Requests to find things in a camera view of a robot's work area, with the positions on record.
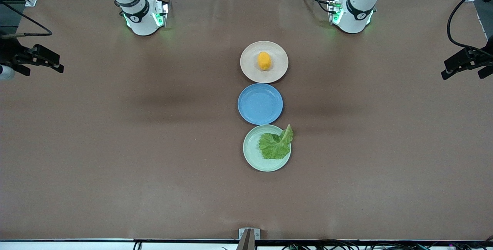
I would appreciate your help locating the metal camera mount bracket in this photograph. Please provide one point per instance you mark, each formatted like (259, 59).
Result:
(249, 237)

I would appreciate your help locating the metal arm base connector bracket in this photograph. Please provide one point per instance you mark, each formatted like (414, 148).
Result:
(161, 13)

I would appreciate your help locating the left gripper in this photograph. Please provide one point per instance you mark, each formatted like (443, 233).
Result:
(474, 58)

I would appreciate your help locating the beige round plate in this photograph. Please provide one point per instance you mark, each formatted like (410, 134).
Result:
(277, 67)

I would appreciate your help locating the yellow lemon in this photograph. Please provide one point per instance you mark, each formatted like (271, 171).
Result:
(264, 61)

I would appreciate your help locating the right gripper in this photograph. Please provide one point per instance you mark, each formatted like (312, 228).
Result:
(11, 54)

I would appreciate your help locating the green lettuce leaf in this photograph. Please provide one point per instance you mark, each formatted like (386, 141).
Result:
(275, 146)

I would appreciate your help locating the pale green round plate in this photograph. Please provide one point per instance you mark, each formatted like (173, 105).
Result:
(252, 151)

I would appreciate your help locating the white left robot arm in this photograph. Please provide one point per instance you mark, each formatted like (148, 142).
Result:
(356, 17)

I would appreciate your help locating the blue round plate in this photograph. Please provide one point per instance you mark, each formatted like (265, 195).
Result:
(260, 104)

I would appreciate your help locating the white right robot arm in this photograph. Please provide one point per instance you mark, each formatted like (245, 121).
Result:
(140, 20)

